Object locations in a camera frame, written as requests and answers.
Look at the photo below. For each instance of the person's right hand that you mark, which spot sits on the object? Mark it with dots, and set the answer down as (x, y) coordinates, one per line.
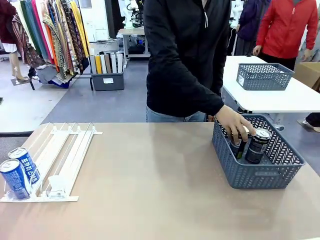
(231, 121)

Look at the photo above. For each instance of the black drink can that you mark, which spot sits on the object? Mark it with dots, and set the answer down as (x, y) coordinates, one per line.
(257, 147)
(237, 148)

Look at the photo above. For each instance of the grey plastic basket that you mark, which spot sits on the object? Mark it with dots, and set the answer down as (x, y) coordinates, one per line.
(262, 80)
(257, 176)

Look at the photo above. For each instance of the blue Pocari Sweat can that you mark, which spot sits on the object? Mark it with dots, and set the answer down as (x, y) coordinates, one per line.
(27, 166)
(15, 180)

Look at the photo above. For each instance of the person's right forearm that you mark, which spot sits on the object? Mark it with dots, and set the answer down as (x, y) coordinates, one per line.
(200, 97)

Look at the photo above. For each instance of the white table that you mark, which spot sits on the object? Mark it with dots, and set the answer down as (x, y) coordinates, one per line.
(262, 100)

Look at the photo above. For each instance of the person in black jacket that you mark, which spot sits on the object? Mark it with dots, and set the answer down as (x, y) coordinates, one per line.
(180, 50)

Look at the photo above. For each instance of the cardboard box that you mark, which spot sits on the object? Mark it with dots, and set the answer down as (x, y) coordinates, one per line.
(306, 73)

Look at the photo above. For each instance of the person in purple jacket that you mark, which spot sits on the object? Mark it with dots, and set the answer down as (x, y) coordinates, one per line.
(248, 22)

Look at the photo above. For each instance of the person in red jacket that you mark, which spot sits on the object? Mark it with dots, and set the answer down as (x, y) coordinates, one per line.
(285, 27)

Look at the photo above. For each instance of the white fabric roll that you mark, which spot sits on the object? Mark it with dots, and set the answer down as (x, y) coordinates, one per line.
(103, 64)
(120, 62)
(114, 63)

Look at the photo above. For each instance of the grey storage bin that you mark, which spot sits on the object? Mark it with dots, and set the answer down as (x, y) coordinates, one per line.
(107, 83)

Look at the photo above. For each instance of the grey workbench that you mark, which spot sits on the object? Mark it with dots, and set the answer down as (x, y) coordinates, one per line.
(132, 32)

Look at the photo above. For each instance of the tan fabric roll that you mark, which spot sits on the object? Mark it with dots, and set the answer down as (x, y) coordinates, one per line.
(107, 63)

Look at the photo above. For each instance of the yellow fabric roll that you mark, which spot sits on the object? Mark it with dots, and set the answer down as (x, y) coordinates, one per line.
(98, 65)

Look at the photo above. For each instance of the black metal clothes rack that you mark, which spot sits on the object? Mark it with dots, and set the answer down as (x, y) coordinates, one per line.
(91, 83)

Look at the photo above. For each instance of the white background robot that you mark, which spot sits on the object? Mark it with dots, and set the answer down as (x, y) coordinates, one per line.
(132, 15)

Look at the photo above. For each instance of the grey fabric roll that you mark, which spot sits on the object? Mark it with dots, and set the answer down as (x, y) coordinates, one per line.
(93, 65)

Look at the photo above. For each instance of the yellow garment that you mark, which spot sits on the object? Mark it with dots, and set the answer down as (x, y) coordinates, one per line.
(81, 27)

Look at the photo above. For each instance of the brown patterned dress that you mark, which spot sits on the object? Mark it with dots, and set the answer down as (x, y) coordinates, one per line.
(72, 37)

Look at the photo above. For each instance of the folded fabric pile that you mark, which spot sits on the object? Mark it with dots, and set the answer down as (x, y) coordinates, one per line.
(47, 75)

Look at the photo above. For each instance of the beige patterned dress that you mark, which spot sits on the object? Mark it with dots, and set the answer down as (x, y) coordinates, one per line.
(57, 37)

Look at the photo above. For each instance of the orange garment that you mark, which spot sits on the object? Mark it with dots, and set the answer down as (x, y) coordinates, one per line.
(51, 47)

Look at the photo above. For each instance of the pink garment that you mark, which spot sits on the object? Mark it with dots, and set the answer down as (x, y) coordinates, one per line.
(41, 30)

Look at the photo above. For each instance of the green garment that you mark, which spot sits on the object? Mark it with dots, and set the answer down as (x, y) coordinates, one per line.
(32, 27)

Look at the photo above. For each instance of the brown patterned shawl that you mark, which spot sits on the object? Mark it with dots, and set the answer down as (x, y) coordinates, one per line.
(23, 42)

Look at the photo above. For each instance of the mannequin legs on stand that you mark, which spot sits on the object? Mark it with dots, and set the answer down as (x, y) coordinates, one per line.
(15, 65)

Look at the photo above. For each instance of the maroon knit garment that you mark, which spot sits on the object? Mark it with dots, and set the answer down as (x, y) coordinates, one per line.
(6, 22)

